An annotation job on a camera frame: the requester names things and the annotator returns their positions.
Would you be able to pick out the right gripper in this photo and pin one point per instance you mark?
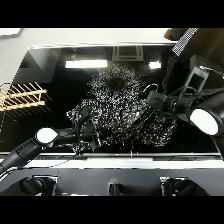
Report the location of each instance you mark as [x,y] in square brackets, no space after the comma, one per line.
[156,100]

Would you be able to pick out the black floral garment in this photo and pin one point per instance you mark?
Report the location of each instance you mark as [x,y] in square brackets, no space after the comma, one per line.
[120,100]

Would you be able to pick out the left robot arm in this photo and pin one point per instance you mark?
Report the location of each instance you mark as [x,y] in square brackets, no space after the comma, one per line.
[23,153]

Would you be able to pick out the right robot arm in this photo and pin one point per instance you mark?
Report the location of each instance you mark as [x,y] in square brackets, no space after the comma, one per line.
[206,113]

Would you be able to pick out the checked garment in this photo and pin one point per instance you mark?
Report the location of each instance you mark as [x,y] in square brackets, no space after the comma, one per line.
[183,41]

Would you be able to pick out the brown garment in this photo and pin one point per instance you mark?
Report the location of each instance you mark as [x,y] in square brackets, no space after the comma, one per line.
[171,33]

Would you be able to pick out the wooden rack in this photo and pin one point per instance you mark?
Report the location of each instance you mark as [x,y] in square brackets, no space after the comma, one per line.
[23,96]

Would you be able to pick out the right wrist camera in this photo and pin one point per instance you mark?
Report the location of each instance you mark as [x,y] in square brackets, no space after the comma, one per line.
[196,71]

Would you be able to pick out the silver frame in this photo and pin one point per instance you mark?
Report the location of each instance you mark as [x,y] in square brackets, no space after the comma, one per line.
[100,163]

